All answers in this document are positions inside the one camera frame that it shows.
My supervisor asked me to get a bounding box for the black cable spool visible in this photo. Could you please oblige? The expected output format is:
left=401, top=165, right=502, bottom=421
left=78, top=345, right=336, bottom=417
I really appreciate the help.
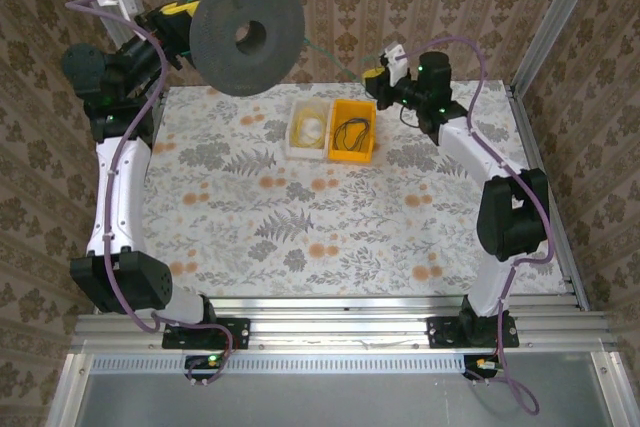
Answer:
left=177, top=0, right=307, bottom=97

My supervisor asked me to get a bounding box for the small controller board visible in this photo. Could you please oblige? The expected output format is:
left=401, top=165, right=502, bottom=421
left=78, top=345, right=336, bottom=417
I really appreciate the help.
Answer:
left=183, top=352, right=225, bottom=382
left=463, top=354, right=507, bottom=382

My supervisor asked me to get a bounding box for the thin dark cable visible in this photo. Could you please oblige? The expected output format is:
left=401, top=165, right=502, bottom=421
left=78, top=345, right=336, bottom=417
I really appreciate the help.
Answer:
left=333, top=116, right=374, bottom=152

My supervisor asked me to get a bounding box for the white plastic bin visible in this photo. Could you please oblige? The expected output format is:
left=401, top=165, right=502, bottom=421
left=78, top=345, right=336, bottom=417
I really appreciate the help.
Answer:
left=284, top=99, right=335, bottom=162

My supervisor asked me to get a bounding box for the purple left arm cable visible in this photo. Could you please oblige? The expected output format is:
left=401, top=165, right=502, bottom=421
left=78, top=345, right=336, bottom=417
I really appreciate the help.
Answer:
left=66, top=0, right=239, bottom=388

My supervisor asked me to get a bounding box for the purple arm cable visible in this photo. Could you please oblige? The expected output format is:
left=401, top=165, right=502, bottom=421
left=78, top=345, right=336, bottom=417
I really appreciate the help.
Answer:
left=66, top=0, right=239, bottom=388
left=399, top=35, right=555, bottom=417

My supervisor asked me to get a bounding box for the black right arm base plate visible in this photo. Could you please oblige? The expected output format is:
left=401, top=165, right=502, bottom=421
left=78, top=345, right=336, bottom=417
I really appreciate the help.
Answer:
left=426, top=315, right=520, bottom=350

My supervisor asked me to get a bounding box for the thin black right gripper wire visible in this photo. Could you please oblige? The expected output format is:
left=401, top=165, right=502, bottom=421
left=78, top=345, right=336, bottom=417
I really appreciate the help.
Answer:
left=399, top=105, right=426, bottom=132

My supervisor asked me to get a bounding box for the white slotted cable duct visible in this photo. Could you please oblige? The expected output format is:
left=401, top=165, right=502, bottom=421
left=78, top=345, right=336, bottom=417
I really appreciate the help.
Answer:
left=89, top=352, right=484, bottom=376

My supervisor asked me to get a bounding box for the orange plastic bin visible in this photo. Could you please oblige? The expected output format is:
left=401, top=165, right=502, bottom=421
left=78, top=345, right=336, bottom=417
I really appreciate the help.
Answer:
left=325, top=99, right=377, bottom=164

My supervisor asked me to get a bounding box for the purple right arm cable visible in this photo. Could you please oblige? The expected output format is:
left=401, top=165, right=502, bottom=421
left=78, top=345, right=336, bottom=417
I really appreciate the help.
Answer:
left=399, top=35, right=555, bottom=417

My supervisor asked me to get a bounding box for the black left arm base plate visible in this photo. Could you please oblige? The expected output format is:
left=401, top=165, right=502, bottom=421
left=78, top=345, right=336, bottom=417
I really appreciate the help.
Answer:
left=162, top=316, right=251, bottom=351

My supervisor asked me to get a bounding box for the thin yellow cable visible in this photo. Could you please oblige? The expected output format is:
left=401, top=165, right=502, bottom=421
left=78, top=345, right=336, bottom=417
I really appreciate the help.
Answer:
left=292, top=107, right=329, bottom=151

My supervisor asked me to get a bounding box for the aluminium rail frame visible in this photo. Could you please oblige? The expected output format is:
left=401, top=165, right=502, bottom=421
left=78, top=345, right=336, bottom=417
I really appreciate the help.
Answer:
left=69, top=295, right=619, bottom=354

